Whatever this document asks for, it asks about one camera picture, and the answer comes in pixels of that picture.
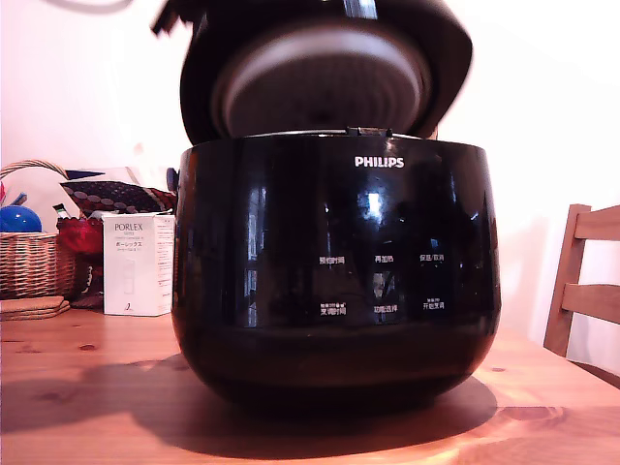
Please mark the red glass container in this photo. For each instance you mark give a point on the red glass container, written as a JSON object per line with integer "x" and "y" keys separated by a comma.
{"x": 82, "y": 238}

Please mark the black rice cooker lid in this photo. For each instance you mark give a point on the black rice cooker lid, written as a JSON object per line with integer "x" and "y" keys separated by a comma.
{"x": 319, "y": 82}

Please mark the black Philips rice cooker body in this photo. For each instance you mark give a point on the black Philips rice cooker body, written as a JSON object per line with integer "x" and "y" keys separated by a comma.
{"x": 334, "y": 290}

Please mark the blue ball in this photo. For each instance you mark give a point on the blue ball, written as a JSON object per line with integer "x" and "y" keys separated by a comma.
{"x": 19, "y": 220}

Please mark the small blue knob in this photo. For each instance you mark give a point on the small blue knob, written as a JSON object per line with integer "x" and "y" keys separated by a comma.
{"x": 171, "y": 178}

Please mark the woven wicker basket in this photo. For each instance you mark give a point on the woven wicker basket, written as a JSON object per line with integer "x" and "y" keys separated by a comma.
{"x": 29, "y": 266}

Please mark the white Porlex box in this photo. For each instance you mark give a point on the white Porlex box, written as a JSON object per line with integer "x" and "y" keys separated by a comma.
{"x": 133, "y": 271}

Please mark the dark dotted patterned cloth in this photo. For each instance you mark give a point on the dark dotted patterned cloth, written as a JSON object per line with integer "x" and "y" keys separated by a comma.
{"x": 118, "y": 194}

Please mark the wooden chair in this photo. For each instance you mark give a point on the wooden chair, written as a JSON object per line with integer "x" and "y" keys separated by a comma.
{"x": 579, "y": 295}

